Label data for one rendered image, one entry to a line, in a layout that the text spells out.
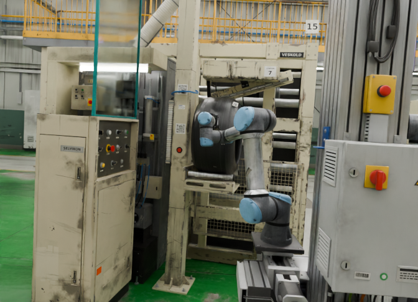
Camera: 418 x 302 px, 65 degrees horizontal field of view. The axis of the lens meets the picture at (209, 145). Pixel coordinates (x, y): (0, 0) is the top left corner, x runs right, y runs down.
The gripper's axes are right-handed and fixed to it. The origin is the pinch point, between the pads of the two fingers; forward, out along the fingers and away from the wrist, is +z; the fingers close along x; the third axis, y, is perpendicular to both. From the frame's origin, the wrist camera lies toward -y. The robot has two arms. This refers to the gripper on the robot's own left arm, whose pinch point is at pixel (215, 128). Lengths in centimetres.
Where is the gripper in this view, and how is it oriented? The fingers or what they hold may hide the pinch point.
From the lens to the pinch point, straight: 219.5
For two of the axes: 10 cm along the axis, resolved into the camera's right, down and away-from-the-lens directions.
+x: -9.7, -0.8, 2.1
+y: 1.0, -9.9, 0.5
